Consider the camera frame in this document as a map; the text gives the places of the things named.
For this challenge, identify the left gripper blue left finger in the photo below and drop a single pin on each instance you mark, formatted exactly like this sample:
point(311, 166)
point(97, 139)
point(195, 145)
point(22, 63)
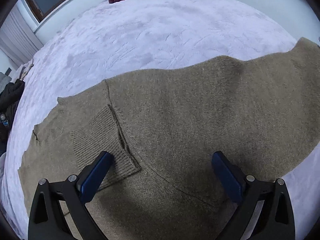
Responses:
point(92, 175)

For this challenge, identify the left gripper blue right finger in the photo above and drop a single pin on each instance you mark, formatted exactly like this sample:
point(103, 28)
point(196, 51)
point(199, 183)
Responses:
point(230, 176)

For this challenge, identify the olive knit sweater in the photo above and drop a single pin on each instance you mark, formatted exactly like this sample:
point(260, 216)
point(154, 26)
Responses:
point(162, 127)

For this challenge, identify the black jacket pile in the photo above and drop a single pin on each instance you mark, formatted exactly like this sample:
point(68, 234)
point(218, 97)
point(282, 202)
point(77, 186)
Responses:
point(10, 98)

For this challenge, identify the white pleated curtain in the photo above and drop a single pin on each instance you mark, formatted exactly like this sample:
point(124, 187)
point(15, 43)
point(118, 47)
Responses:
point(18, 41)

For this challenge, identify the lilac fleece bed blanket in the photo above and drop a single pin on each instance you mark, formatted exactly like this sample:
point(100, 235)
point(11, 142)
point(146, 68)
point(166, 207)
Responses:
point(114, 39)

